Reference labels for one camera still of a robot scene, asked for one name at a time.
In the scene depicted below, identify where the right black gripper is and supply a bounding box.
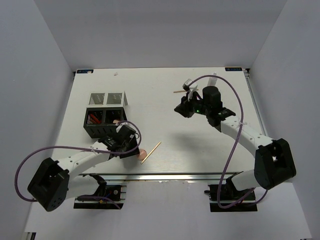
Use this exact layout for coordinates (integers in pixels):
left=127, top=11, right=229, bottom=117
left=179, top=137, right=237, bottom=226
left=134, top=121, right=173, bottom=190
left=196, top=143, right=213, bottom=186
left=174, top=92, right=211, bottom=118

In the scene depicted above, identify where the dark red makeup pencil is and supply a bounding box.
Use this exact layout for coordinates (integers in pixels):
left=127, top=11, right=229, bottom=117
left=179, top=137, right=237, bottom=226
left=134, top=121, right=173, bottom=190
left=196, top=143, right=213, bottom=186
left=89, top=113, right=101, bottom=124

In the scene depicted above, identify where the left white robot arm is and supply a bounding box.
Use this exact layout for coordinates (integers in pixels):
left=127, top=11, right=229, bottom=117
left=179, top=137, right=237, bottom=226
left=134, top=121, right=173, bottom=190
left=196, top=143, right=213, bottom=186
left=27, top=120, right=142, bottom=212

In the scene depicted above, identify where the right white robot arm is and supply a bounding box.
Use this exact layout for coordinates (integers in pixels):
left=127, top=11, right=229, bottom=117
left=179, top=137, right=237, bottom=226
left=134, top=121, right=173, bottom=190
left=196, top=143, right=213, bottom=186
left=174, top=86, right=297, bottom=200

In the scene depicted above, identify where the white pink blue bottle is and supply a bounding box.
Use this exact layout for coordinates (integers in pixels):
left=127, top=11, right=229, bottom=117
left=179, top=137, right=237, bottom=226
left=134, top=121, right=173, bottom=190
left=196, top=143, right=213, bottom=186
left=207, top=72, right=218, bottom=87

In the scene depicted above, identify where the wooden stick near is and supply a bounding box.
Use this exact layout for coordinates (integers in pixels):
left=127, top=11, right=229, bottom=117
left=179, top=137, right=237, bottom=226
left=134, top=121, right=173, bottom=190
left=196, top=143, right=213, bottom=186
left=140, top=141, right=162, bottom=165

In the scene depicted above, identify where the wooden stick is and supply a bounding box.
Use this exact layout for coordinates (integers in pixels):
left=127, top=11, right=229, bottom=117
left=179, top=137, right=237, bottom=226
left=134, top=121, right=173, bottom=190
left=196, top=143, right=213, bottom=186
left=140, top=141, right=162, bottom=165
left=173, top=88, right=199, bottom=94

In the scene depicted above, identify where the wooden stick far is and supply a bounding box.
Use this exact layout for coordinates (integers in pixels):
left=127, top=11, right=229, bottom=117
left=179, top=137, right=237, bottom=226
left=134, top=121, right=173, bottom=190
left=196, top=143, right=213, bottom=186
left=173, top=88, right=199, bottom=94

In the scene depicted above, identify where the black mesh organizer box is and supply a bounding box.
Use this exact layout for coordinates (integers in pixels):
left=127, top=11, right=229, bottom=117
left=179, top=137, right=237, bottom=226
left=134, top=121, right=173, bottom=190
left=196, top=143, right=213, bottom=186
left=83, top=106, right=127, bottom=139

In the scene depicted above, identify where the right blue table label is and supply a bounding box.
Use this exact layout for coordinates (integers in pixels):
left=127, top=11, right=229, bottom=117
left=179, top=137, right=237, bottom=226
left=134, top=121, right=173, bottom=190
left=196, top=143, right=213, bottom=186
left=224, top=67, right=243, bottom=72

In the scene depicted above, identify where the blue table label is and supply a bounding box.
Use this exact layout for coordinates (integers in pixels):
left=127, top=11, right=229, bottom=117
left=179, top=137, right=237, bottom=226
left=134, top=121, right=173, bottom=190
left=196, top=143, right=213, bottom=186
left=76, top=69, right=94, bottom=74
left=224, top=67, right=243, bottom=72

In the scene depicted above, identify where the white mesh organizer box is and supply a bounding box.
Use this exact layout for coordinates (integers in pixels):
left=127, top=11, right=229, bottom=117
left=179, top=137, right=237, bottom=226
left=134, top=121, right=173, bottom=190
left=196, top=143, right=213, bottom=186
left=88, top=91, right=128, bottom=107

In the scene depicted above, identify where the left blue table label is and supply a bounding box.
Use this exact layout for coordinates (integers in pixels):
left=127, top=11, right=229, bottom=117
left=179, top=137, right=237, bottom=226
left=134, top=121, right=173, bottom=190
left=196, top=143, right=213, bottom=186
left=76, top=69, right=94, bottom=74

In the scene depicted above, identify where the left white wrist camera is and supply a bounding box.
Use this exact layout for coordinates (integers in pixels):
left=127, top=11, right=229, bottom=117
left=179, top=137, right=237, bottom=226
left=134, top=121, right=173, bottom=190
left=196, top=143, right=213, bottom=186
left=115, top=122, right=127, bottom=133

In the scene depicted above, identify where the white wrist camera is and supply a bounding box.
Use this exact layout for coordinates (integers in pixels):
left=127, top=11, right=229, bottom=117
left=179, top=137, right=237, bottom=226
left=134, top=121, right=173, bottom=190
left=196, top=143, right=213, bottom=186
left=115, top=122, right=127, bottom=133
left=182, top=79, right=198, bottom=101

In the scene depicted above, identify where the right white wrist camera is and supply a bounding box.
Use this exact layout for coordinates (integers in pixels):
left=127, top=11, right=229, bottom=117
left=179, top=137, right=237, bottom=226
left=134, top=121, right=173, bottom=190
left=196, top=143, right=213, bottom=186
left=182, top=79, right=198, bottom=101

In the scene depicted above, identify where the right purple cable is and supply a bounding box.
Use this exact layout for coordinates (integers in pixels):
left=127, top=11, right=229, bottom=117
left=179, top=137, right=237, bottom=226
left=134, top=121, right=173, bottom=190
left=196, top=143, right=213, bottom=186
left=188, top=74, right=270, bottom=209

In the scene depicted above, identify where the purple cable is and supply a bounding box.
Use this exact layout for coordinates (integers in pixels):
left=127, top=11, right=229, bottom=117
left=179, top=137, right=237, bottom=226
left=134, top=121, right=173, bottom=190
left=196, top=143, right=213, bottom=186
left=14, top=120, right=142, bottom=210
left=188, top=74, right=270, bottom=209

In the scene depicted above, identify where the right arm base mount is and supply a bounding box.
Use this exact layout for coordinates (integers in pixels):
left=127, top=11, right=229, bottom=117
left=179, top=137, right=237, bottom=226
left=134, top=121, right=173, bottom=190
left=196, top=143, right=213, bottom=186
left=204, top=180, right=258, bottom=213

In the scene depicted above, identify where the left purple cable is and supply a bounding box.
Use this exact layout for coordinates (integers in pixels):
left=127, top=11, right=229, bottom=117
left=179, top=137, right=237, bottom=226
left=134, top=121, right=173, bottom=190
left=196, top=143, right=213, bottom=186
left=14, top=120, right=142, bottom=210

